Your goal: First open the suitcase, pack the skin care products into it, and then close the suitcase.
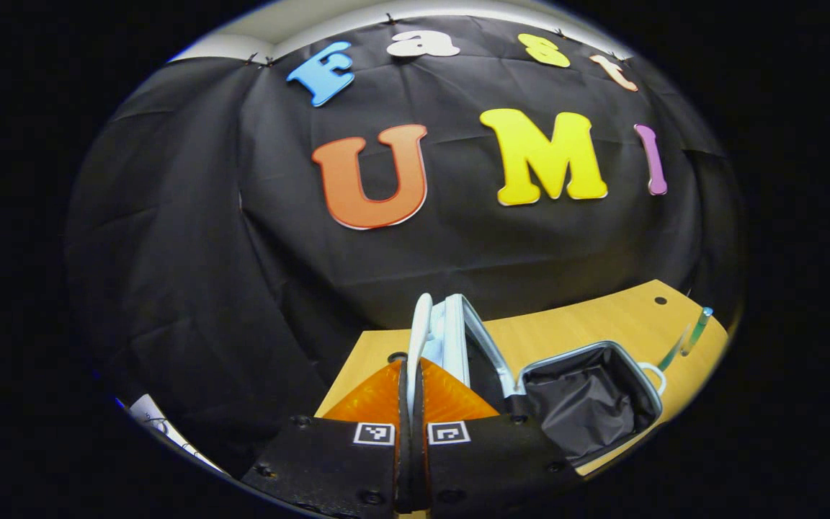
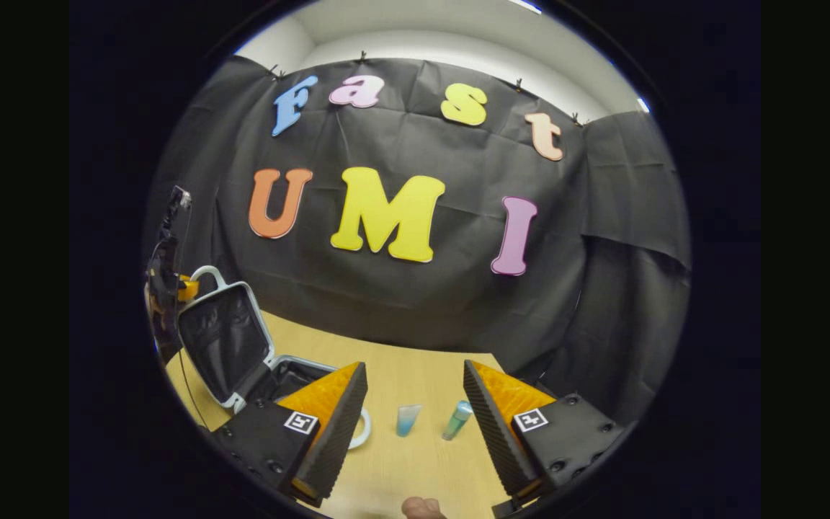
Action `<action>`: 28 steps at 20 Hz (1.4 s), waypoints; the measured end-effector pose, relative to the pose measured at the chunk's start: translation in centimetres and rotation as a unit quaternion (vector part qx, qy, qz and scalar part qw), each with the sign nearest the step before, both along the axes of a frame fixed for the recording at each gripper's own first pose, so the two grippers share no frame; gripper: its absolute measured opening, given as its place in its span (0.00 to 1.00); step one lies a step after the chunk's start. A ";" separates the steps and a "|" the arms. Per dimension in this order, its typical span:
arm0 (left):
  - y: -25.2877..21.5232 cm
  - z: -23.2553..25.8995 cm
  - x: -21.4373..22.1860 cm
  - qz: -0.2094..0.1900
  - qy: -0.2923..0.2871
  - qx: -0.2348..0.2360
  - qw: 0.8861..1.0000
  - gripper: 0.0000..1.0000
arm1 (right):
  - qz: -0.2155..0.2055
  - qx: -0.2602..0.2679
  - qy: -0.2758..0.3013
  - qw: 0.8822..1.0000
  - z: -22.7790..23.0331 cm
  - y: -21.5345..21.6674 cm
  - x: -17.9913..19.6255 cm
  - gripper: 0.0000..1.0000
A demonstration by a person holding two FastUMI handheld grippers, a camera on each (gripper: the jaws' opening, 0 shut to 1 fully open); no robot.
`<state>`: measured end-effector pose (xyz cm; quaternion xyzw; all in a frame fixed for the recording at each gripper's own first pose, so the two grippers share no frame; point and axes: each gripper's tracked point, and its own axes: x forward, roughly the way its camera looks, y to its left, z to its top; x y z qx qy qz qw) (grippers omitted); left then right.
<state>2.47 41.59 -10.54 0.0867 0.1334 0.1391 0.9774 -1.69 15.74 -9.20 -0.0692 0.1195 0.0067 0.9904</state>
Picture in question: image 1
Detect white printed sheet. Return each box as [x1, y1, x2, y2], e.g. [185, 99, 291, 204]
[127, 393, 228, 476]

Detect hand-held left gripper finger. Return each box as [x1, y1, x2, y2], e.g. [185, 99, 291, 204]
[413, 358, 583, 513]
[242, 358, 414, 516]

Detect light blue suitcase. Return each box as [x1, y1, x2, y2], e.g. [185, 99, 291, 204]
[406, 292, 668, 469]

